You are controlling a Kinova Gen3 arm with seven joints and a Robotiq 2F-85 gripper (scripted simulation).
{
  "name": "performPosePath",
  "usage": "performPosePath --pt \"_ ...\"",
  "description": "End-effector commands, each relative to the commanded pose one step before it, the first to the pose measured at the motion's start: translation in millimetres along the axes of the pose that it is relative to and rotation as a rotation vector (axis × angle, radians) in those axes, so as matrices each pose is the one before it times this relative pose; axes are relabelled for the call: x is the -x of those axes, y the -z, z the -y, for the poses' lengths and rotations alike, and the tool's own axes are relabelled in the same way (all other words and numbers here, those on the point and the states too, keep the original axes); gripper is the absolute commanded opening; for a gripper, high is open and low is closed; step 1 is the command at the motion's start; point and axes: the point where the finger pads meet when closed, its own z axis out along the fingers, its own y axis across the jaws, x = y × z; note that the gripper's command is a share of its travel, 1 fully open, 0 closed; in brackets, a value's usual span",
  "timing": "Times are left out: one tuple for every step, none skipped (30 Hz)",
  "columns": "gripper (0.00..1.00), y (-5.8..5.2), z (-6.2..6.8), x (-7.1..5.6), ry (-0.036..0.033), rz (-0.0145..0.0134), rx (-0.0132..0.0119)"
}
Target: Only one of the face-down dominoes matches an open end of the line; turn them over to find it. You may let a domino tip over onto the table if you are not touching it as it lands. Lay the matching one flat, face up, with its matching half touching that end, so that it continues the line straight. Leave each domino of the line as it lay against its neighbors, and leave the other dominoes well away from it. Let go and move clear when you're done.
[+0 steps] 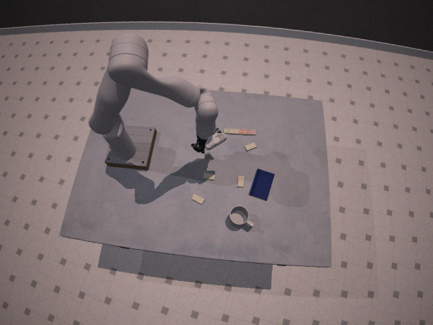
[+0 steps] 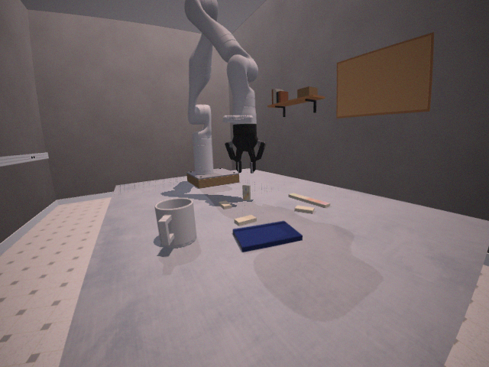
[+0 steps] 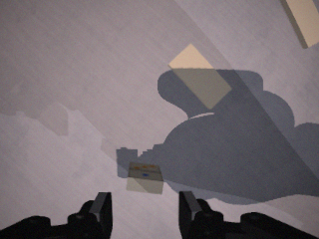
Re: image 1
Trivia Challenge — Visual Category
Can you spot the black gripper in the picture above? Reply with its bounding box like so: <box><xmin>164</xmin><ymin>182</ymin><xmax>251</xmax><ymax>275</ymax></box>
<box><xmin>191</xmin><ymin>128</ymin><xmax>222</xmax><ymax>154</ymax></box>

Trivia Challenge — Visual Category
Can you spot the grey cup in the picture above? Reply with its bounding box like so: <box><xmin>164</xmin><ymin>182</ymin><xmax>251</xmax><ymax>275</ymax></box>
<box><xmin>229</xmin><ymin>206</ymin><xmax>254</xmax><ymax>229</ymax></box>

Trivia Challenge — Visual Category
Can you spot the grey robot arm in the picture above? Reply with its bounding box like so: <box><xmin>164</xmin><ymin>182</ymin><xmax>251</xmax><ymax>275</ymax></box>
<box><xmin>89</xmin><ymin>33</ymin><xmax>227</xmax><ymax>160</ymax></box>

